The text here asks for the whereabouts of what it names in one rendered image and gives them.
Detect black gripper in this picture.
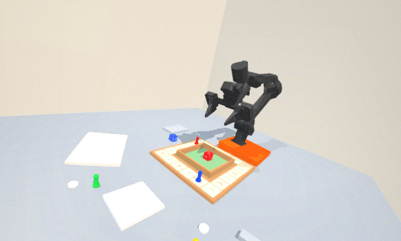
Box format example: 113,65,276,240
205,91,254,126

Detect green pawn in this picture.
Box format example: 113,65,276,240
93,174,100,188

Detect white flat square slab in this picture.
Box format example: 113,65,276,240
102,181,165,231

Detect red die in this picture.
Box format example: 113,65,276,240
203,151,214,161

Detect blue die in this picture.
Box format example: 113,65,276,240
169,134,177,142

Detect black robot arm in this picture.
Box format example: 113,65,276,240
220,60,283,147

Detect blue pawn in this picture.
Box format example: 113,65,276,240
196,171,202,182

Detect white flat rectangular board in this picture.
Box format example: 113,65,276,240
65,132,128,167

